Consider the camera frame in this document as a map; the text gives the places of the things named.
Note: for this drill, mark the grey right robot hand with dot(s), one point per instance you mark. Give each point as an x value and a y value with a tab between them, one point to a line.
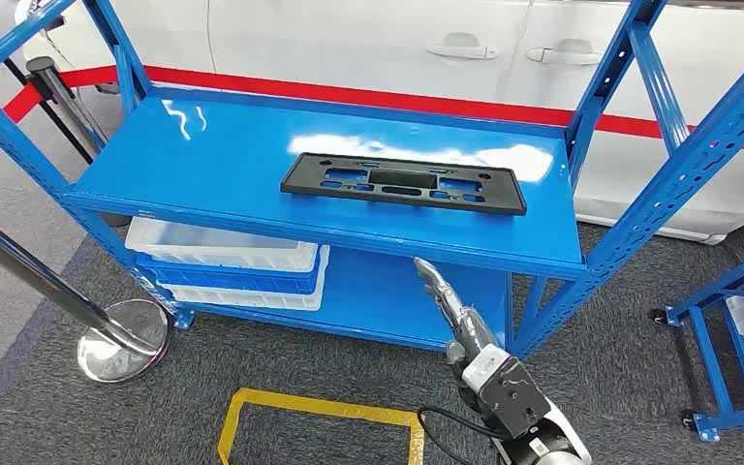
458	318

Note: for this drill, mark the black plastic plate bracket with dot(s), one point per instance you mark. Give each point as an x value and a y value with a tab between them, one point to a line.
308	183

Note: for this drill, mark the blue metal shelf rack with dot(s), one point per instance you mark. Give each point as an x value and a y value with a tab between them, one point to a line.
218	160

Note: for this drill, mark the yellow floor tape square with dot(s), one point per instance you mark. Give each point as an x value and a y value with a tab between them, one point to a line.
320	405

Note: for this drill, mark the blue wheeled cart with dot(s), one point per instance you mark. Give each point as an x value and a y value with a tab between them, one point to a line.
706	346

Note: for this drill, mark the white car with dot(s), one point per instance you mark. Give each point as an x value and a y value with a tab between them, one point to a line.
346	38

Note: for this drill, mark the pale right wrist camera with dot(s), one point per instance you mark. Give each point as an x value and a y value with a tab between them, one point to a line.
484	369

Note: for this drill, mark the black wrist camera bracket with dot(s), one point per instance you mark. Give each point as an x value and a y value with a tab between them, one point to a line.
513	398

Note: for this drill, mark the chrome stanchion post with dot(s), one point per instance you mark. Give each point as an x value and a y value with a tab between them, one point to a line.
122	346

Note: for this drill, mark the black-capped stanchion post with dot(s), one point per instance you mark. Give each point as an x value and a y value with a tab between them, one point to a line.
57	90

